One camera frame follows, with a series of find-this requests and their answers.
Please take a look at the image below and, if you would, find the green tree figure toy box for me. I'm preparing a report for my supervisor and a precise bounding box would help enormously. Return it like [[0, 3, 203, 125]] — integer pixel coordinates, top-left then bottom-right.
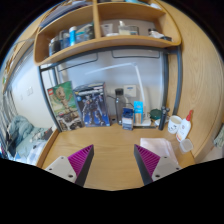
[[46, 80, 84, 132]]

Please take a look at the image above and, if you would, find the pale pink towel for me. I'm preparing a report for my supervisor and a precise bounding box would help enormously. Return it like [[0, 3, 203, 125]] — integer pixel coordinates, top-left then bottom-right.
[[139, 137, 180, 166]]

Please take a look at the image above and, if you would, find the wooden shelf unit with items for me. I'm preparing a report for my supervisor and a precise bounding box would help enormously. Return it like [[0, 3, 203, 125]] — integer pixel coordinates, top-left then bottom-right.
[[33, 0, 183, 67]]

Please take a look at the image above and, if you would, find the bed with grey-green bedding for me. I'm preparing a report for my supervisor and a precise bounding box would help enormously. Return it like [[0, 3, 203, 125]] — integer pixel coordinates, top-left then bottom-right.
[[0, 114, 57, 166]]

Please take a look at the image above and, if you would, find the narrow wooden wall shelf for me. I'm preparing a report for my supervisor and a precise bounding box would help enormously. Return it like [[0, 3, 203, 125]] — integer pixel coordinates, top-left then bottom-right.
[[1, 31, 38, 88]]

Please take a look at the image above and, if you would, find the small dark blue box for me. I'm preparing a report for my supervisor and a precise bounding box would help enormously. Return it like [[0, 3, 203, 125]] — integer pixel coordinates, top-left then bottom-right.
[[121, 107, 134, 131]]

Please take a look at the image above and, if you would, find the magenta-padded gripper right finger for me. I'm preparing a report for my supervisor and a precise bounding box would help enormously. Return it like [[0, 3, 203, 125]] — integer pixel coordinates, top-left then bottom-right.
[[133, 143, 183, 186]]

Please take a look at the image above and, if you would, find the white printed mug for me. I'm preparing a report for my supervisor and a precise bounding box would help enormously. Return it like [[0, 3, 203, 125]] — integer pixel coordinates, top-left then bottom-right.
[[167, 115, 183, 135]]

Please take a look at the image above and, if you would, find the small clear plastic container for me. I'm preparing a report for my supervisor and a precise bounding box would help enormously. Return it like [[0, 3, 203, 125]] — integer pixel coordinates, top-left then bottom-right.
[[178, 138, 194, 154]]

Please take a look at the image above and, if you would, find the clear tall water bottle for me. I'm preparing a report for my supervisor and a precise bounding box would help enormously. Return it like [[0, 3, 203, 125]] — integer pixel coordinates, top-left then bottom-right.
[[114, 87, 126, 126]]

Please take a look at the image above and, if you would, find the white red-capped lotion bottle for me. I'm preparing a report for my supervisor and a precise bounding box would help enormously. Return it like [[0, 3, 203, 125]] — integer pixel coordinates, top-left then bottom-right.
[[175, 109, 194, 143]]

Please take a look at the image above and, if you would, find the grey metal desk frame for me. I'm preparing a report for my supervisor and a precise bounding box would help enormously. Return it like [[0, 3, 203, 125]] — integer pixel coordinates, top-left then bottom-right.
[[37, 44, 183, 133]]

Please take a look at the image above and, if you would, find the blue robot model kit box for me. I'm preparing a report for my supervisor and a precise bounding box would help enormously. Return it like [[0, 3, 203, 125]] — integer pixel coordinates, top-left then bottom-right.
[[72, 82, 111, 128]]

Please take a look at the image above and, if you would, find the white arched desk lamp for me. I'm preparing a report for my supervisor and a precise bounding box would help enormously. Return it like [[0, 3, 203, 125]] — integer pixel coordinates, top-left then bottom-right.
[[84, 62, 153, 128]]

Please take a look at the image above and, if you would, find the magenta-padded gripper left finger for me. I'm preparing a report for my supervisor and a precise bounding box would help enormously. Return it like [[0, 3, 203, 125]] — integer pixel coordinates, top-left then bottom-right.
[[44, 143, 95, 188]]

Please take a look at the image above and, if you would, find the white cardboard box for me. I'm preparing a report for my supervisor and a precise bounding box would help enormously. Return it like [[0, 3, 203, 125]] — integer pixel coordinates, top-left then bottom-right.
[[123, 84, 138, 102]]

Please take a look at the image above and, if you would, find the light blue slim box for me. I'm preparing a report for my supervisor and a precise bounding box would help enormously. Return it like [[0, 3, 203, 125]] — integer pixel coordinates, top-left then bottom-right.
[[133, 100, 145, 126]]

